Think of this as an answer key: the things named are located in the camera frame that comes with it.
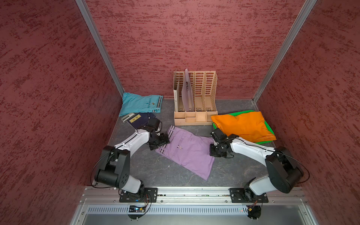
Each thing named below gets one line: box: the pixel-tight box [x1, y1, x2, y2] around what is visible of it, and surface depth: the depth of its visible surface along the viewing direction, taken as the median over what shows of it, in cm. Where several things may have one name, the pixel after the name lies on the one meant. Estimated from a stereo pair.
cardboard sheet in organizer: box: [173, 81, 180, 113], surface depth 93 cm
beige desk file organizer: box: [173, 70, 218, 126], surface depth 108 cm
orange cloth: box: [210, 111, 278, 143], surface depth 97 cm
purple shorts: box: [155, 125, 216, 181], surface depth 90 cm
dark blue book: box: [126, 112, 156, 130], surface depth 109 cm
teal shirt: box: [119, 92, 164, 117], surface depth 116 cm
